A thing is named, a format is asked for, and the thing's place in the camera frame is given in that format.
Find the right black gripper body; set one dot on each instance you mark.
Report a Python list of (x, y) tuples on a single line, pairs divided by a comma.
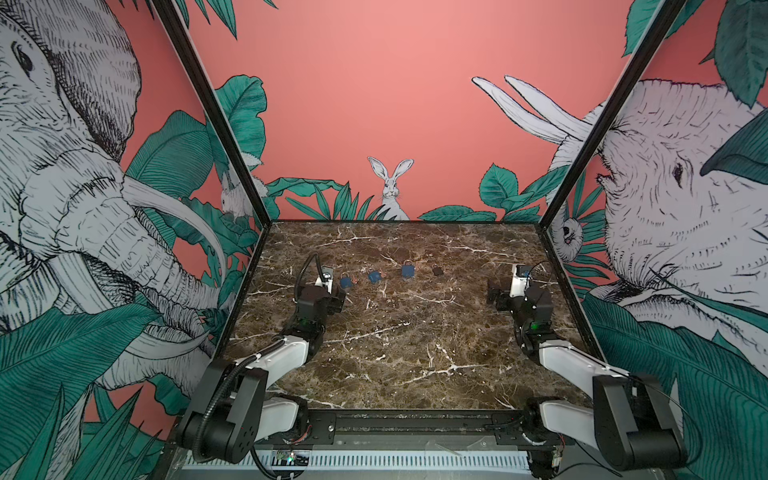
[(517, 308)]

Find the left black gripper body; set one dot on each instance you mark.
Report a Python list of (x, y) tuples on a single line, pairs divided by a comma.
[(331, 303)]

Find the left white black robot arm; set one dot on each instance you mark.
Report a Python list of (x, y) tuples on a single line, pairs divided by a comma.
[(230, 410)]

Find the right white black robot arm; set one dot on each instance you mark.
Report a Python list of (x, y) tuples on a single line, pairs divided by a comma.
[(630, 421)]

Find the small green circuit board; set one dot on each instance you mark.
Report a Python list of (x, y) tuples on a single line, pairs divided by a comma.
[(291, 459)]

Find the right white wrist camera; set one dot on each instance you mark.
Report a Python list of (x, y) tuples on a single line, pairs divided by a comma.
[(520, 280)]

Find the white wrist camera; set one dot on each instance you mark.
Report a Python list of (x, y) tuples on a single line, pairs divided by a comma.
[(520, 280), (325, 279)]

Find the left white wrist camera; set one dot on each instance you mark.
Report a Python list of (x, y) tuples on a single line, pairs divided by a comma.
[(325, 279)]

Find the black front mounting rail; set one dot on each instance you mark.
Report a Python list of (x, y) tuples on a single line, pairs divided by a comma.
[(514, 428)]

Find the white perforated cable tray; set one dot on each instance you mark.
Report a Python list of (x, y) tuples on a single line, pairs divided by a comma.
[(435, 460)]

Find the left black frame post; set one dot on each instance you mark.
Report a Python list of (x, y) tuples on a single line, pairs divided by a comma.
[(168, 13)]

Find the black frame post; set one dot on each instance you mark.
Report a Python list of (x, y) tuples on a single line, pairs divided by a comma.
[(660, 23), (168, 13)]

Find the right black frame post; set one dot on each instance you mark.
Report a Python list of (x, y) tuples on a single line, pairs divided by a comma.
[(660, 23)]

